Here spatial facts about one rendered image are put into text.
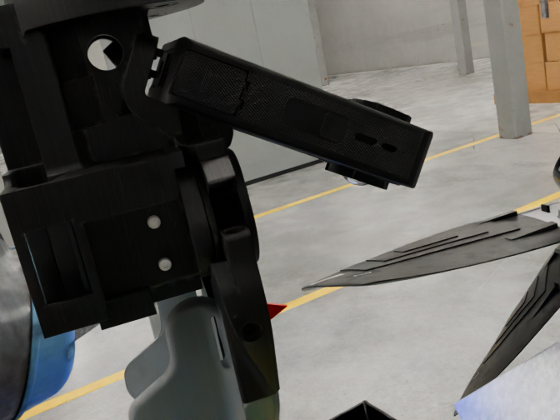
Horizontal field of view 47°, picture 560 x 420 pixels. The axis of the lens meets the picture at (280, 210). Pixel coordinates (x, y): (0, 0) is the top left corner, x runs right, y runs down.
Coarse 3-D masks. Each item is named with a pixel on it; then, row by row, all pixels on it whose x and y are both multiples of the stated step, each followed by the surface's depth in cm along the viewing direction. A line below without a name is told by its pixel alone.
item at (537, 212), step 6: (546, 204) 66; (552, 204) 66; (558, 204) 66; (528, 210) 65; (534, 210) 65; (540, 210) 65; (552, 210) 64; (528, 216) 64; (534, 216) 64; (540, 216) 63; (546, 216) 63; (552, 216) 63; (558, 222) 61
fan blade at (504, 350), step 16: (544, 272) 77; (528, 288) 81; (544, 288) 74; (528, 304) 77; (544, 304) 72; (512, 320) 80; (528, 320) 75; (544, 320) 71; (512, 336) 77; (528, 336) 73; (496, 352) 81; (512, 352) 75; (496, 368) 77; (480, 384) 79
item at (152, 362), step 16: (208, 288) 28; (160, 304) 28; (176, 304) 29; (160, 320) 29; (160, 336) 29; (144, 352) 29; (160, 352) 29; (128, 368) 29; (144, 368) 29; (160, 368) 29; (128, 384) 29; (144, 384) 29
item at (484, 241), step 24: (504, 216) 63; (432, 240) 61; (456, 240) 59; (480, 240) 58; (504, 240) 57; (528, 240) 56; (552, 240) 55; (360, 264) 61; (384, 264) 56; (408, 264) 54; (432, 264) 52; (456, 264) 51; (312, 288) 68
